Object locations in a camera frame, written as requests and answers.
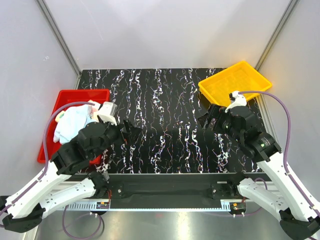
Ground yellow green towel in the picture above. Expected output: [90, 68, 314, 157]
[55, 110, 65, 123]

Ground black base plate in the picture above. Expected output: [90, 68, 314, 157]
[109, 173, 241, 211]

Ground right aluminium frame post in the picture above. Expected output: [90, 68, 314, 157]
[254, 0, 300, 72]

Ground aluminium frame post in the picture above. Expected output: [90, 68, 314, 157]
[35, 0, 82, 90]
[254, 0, 300, 72]

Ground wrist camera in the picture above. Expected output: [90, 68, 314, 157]
[97, 101, 118, 125]
[225, 90, 247, 113]

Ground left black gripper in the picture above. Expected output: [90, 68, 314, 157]
[91, 117, 143, 159]

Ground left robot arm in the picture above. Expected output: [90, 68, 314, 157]
[0, 120, 142, 233]

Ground white slotted cable duct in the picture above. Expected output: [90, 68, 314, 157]
[67, 201, 110, 212]

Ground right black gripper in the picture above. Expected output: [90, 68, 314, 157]
[197, 103, 244, 144]

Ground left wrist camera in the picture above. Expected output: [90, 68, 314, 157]
[97, 101, 118, 125]

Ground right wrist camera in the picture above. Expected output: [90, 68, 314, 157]
[225, 90, 247, 113]

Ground yellow plastic tray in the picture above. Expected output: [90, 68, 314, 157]
[198, 61, 272, 107]

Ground pink towel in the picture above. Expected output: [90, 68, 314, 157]
[88, 100, 102, 121]

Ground left aluminium frame post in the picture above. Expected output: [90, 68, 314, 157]
[35, 0, 82, 90]

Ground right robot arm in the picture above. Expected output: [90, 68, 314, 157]
[197, 104, 320, 240]

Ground light blue towel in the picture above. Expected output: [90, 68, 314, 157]
[53, 104, 96, 145]

